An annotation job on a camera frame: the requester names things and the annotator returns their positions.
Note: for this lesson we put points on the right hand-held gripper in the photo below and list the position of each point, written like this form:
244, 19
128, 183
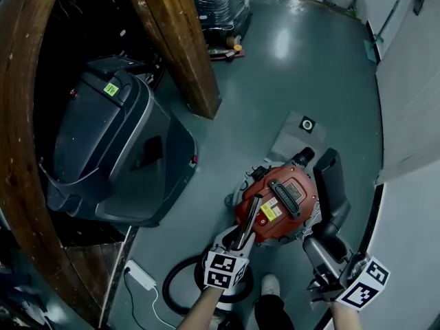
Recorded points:
361, 287

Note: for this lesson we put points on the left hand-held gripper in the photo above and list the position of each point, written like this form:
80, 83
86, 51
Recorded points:
223, 270

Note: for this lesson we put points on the black vacuum floor nozzle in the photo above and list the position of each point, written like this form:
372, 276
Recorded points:
330, 184

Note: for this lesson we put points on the person's left forearm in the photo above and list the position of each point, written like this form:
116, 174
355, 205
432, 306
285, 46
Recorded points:
201, 308

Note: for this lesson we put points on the person's right forearm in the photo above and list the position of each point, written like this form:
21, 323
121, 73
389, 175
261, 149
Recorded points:
345, 316

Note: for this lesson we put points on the red canister vacuum cleaner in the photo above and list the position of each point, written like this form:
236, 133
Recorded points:
278, 201

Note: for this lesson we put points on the person's white shoe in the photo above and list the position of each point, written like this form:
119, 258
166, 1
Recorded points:
271, 284

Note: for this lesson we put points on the person's black trouser leg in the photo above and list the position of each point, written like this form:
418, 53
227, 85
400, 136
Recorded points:
269, 313

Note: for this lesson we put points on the white power strip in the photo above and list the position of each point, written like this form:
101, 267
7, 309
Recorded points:
139, 275

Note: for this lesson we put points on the wooden stair step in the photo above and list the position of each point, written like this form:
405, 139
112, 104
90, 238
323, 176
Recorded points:
99, 270

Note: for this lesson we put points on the large grey floor scrubber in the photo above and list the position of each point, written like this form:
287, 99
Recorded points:
120, 143

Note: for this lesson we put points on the low wheeled trolley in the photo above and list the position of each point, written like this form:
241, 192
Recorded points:
228, 48

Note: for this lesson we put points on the plastic-wrapped pallet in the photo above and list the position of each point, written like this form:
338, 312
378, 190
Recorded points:
220, 2

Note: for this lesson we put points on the wooden stair post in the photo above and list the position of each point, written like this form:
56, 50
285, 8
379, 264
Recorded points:
175, 40

